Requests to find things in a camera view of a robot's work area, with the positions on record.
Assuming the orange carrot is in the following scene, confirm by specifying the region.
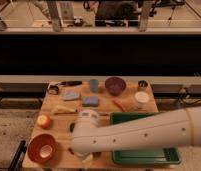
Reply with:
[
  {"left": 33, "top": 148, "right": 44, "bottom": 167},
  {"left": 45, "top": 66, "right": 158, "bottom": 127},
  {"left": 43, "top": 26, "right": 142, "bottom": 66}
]
[{"left": 112, "top": 99, "right": 126, "bottom": 112}]

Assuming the blue sponge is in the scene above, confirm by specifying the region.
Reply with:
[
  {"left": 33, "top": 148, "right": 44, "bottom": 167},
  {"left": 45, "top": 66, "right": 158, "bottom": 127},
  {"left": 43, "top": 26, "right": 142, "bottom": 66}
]
[{"left": 82, "top": 96, "right": 99, "bottom": 107}]

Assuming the orange fruit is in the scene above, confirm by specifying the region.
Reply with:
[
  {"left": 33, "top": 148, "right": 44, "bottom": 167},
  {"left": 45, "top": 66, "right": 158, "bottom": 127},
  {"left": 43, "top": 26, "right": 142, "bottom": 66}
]
[{"left": 37, "top": 115, "right": 52, "bottom": 129}]

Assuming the white round container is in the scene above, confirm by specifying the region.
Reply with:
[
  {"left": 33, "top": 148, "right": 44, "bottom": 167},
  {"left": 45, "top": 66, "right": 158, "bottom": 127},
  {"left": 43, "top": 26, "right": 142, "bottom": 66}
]
[{"left": 134, "top": 91, "right": 150, "bottom": 108}]

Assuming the blue-grey cup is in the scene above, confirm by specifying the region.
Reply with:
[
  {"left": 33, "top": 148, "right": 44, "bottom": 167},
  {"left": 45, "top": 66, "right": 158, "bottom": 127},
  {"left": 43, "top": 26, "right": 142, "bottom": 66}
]
[{"left": 88, "top": 79, "right": 99, "bottom": 93}]

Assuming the yellow banana piece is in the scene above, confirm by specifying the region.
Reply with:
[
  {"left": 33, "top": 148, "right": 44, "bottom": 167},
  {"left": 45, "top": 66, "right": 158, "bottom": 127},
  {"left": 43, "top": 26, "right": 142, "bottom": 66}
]
[{"left": 52, "top": 105, "right": 78, "bottom": 115}]

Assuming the wooden board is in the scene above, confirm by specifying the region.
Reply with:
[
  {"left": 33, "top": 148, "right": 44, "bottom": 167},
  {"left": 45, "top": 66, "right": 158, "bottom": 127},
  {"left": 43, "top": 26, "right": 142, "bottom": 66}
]
[{"left": 22, "top": 81, "right": 158, "bottom": 169}]

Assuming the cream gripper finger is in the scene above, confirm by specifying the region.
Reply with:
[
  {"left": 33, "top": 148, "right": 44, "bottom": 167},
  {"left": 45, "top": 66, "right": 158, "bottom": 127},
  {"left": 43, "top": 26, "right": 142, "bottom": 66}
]
[{"left": 82, "top": 154, "right": 93, "bottom": 167}]

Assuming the small metal cup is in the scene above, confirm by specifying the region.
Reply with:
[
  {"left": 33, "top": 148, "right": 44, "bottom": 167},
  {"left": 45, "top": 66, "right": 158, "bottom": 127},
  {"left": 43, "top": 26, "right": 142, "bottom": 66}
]
[{"left": 138, "top": 80, "right": 148, "bottom": 91}]

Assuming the purple bowl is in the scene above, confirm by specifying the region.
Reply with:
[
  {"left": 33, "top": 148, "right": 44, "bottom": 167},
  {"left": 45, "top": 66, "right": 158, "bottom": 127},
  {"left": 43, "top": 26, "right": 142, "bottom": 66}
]
[{"left": 105, "top": 77, "right": 126, "bottom": 96}]

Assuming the bunch of dark grapes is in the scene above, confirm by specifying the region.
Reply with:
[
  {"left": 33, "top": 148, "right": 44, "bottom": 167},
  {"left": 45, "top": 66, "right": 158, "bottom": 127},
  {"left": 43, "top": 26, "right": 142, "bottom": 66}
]
[{"left": 68, "top": 147, "right": 75, "bottom": 155}]

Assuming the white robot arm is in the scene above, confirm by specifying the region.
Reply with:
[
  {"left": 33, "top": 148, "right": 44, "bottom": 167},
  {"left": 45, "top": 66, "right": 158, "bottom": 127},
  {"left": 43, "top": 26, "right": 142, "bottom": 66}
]
[{"left": 70, "top": 106, "right": 201, "bottom": 161}]

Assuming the green plastic tray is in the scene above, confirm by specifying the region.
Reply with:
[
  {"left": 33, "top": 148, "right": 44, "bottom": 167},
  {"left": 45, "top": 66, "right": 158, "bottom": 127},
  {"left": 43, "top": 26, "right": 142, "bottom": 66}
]
[{"left": 110, "top": 113, "right": 181, "bottom": 165}]

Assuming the orange-red bowl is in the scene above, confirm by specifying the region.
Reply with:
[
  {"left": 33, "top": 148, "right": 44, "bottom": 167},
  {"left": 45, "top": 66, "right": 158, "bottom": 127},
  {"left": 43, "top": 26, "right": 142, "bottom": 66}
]
[{"left": 27, "top": 134, "right": 56, "bottom": 164}]

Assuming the black rectangular block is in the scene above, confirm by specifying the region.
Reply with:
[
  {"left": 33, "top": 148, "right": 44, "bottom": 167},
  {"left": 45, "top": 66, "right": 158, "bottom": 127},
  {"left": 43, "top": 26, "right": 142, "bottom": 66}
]
[{"left": 69, "top": 123, "right": 75, "bottom": 132}]

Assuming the light blue cloth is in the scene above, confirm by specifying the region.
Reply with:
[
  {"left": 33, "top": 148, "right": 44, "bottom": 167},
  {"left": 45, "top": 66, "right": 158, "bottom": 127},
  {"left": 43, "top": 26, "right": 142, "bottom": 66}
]
[{"left": 62, "top": 90, "right": 81, "bottom": 101}]

